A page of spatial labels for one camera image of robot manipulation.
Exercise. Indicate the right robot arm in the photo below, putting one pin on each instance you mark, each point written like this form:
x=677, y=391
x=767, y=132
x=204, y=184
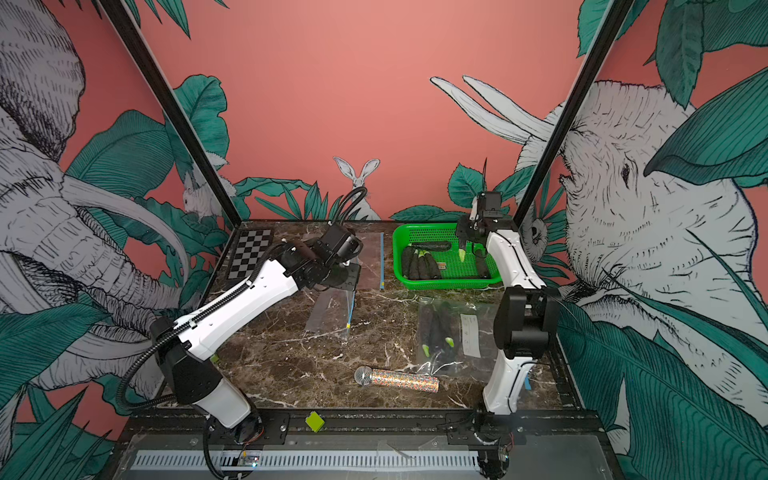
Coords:
x=525, y=322

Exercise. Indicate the lime green sticky note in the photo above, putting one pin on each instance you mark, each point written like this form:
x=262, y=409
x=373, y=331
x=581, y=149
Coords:
x=315, y=422

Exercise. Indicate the dark purple eggplant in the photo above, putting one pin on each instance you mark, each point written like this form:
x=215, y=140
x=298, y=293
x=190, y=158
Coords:
x=426, y=322

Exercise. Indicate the green plastic basket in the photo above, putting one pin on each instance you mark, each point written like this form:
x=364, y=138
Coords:
x=456, y=274

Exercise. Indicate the sprinkle-filled cylinder tube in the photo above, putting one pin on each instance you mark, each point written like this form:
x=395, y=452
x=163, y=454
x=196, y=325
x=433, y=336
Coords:
x=367, y=376

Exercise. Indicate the clear zip-top bag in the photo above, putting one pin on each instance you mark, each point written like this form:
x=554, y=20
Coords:
x=332, y=314
x=371, y=261
x=470, y=364

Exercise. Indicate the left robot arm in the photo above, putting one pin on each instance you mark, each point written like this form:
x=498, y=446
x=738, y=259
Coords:
x=284, y=269

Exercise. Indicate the right black frame post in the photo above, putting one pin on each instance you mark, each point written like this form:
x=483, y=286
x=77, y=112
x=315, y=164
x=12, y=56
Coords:
x=612, y=22

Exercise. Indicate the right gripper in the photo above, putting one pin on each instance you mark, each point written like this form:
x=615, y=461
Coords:
x=463, y=226

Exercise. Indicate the black white checkerboard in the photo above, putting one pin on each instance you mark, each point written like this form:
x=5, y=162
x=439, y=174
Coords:
x=248, y=248

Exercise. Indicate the black frame post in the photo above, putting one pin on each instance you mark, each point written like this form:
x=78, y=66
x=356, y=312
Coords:
x=124, y=24
x=612, y=22

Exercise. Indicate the left black frame post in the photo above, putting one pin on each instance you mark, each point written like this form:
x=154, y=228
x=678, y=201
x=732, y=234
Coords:
x=124, y=24

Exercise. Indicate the white perforated rail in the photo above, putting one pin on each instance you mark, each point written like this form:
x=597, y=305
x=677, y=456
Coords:
x=307, y=460

